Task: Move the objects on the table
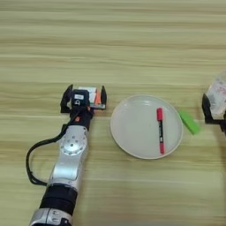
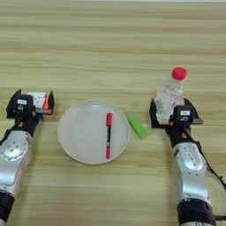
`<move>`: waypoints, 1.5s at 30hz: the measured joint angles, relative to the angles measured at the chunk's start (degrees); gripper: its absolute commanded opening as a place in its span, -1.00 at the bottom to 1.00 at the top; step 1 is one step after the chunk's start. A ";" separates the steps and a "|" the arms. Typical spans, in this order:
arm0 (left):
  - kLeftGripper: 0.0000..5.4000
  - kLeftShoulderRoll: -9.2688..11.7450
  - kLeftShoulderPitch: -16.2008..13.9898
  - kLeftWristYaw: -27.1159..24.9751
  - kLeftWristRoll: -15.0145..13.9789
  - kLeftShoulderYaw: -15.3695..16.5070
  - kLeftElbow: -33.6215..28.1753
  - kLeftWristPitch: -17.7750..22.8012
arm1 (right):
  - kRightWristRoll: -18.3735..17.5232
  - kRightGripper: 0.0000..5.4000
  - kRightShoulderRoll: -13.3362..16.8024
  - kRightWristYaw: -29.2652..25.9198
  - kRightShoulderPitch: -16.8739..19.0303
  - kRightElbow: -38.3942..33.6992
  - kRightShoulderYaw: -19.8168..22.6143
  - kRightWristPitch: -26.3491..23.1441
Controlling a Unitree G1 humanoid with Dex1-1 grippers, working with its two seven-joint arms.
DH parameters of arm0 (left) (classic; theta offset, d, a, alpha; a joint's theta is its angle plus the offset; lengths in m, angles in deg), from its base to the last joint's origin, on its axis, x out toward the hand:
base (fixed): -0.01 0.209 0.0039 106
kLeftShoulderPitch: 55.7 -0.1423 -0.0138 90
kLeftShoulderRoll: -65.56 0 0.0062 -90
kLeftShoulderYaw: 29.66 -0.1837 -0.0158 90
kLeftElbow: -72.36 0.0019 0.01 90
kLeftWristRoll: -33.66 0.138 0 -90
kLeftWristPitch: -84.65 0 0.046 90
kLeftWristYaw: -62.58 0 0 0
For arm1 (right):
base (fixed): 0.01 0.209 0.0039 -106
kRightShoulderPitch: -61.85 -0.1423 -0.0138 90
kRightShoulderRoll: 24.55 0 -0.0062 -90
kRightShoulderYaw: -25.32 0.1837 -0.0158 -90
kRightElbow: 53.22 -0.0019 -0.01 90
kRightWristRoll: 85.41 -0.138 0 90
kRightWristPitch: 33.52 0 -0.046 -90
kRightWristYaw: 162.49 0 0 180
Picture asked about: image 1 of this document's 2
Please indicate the clear bottle with red cap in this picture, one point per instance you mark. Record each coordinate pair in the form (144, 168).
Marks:
(218, 94)

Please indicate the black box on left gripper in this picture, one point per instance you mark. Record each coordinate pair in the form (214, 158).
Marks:
(80, 98)

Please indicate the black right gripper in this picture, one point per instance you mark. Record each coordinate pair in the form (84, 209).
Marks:
(223, 123)

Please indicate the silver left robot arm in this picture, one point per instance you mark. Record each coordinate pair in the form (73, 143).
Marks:
(69, 164)

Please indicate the green rectangular block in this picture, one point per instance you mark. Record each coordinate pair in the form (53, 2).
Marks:
(189, 122)

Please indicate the red marker pen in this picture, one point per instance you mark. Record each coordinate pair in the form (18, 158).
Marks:
(161, 132)

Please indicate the round white plate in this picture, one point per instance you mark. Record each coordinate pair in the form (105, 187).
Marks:
(138, 132)

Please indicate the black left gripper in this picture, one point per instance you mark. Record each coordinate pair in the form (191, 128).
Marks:
(82, 117)

